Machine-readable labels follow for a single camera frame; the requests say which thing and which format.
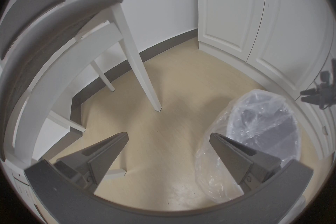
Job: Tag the grey and white chair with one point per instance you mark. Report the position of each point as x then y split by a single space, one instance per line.
78 44

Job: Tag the white wardrobe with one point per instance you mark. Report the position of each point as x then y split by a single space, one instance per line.
231 7

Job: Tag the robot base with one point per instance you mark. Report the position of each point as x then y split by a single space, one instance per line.
23 186

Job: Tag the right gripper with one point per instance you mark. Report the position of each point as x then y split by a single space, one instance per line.
326 95

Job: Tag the clear plastic bag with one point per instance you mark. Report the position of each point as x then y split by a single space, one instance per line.
210 181

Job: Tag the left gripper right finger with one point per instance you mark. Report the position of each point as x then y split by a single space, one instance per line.
233 157

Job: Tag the white trash bin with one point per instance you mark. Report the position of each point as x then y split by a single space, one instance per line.
265 139

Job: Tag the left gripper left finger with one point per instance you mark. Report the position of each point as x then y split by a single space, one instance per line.
105 157

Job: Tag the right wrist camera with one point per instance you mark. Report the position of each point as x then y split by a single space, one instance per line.
324 76

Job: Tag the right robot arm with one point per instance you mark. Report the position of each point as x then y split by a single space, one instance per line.
334 68

